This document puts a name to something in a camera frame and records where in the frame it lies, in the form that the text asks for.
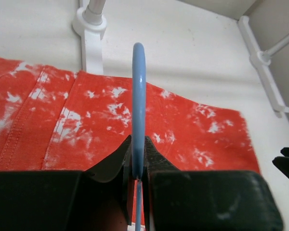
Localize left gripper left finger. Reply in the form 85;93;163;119
82;135;132;226

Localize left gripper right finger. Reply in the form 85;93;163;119
142;136;179;231

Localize red white patterned trousers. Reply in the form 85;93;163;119
0;56;261;231

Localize blue wire hanger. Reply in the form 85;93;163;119
131;42;146;231

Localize white clothes rack frame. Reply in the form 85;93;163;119
72;0;289;113

